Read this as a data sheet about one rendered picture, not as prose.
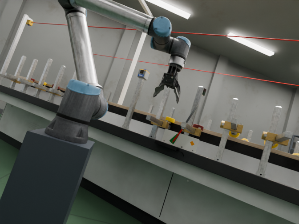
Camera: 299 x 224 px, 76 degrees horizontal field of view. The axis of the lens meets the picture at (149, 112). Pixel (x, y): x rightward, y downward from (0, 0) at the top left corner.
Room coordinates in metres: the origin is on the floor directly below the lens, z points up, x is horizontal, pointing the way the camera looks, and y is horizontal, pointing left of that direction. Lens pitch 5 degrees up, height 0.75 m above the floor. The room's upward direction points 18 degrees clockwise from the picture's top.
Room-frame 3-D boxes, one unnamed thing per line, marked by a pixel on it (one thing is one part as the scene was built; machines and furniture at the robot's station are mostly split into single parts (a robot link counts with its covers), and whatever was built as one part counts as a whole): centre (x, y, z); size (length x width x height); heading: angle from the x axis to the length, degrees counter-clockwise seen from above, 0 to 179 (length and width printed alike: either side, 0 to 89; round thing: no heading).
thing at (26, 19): (2.55, 1.97, 1.20); 0.12 x 0.09 x 1.00; 154
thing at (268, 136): (1.16, -0.78, 0.95); 0.14 x 0.06 x 0.05; 64
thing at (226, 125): (1.27, -0.55, 0.95); 0.14 x 0.06 x 0.05; 64
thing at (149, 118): (1.44, -0.10, 0.83); 0.44 x 0.03 x 0.04; 154
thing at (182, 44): (1.06, -0.06, 1.25); 0.10 x 0.09 x 0.12; 86
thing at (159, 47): (1.06, 0.06, 1.25); 0.12 x 0.12 x 0.09; 86
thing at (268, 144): (1.17, -0.76, 0.91); 0.04 x 0.04 x 0.48; 64
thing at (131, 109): (1.61, 0.15, 0.93); 0.05 x 0.05 x 0.45; 64
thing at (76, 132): (0.91, 0.33, 0.65); 0.19 x 0.19 x 0.10
